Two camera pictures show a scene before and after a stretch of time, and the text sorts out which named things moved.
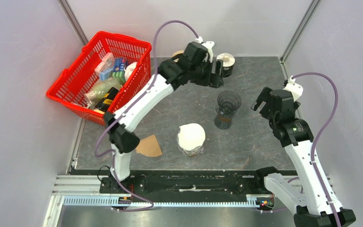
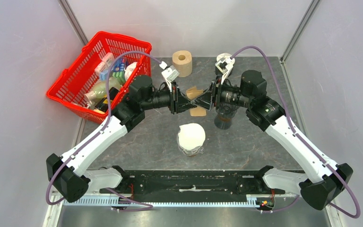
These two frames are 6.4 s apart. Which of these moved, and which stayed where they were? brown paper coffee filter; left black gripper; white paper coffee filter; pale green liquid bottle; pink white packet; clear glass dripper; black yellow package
Moved: brown paper coffee filter; left black gripper
Stayed: clear glass dripper; pink white packet; black yellow package; pale green liquid bottle; white paper coffee filter
